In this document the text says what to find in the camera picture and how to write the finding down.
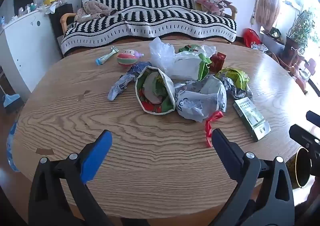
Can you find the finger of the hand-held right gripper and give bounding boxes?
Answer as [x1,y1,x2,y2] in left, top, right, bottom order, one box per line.
[306,110,320,128]
[289,124,320,153]

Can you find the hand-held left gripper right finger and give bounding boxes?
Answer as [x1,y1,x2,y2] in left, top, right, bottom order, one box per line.
[211,128,295,226]

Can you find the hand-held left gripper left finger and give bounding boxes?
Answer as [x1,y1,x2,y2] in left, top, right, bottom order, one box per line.
[28,130,118,226]

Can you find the red plastic wrapper strip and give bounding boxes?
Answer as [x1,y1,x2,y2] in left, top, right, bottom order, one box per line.
[205,110,224,148]

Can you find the green cigarette pack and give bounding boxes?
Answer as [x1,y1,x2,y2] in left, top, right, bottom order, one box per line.
[233,96,272,143]

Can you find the grey white plastic bag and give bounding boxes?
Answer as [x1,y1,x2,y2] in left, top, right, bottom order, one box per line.
[174,75,227,123]

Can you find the green snack wrapper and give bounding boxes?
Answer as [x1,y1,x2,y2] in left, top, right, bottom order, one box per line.
[215,67,250,91]

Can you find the paper instant noodle bowl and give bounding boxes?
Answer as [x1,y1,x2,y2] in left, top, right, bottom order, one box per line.
[135,65,177,116]

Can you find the brown tape patch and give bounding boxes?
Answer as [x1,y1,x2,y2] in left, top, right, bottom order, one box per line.
[35,147,55,156]

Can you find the children's tricycle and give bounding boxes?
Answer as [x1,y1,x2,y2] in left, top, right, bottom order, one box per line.
[287,47,318,95]

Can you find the white toy figure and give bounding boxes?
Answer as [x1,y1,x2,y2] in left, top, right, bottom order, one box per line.
[221,77,253,103]

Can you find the silver blue snack wrapper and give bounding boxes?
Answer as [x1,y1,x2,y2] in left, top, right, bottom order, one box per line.
[107,61,152,101]

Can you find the blue water bottle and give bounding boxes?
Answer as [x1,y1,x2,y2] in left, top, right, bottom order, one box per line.
[6,119,20,173]

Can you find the potted green plant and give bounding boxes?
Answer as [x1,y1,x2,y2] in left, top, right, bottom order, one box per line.
[282,7,318,60]

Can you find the red small box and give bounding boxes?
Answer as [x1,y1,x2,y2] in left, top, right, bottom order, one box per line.
[209,52,227,73]

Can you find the blue white toothpaste tube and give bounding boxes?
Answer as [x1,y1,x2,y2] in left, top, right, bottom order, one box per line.
[95,46,120,66]

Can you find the green toy car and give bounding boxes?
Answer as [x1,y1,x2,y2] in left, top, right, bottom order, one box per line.
[178,44,216,81]

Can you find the red bag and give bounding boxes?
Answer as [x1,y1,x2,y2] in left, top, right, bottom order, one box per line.
[243,28,262,48]

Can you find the red green round toy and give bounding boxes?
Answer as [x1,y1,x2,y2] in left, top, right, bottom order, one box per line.
[117,49,145,68]

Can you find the blue broom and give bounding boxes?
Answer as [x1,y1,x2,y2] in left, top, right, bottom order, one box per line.
[0,83,22,109]

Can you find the white cabinet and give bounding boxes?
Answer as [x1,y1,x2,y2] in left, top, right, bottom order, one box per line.
[0,9,64,96]

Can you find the wooden sofa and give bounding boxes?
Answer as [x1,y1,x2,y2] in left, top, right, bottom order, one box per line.
[60,5,237,54]

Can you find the black white striped sofa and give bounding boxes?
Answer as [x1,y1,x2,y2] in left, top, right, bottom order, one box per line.
[61,0,237,55]

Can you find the brown clothes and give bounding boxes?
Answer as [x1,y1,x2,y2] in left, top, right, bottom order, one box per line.
[74,0,118,23]

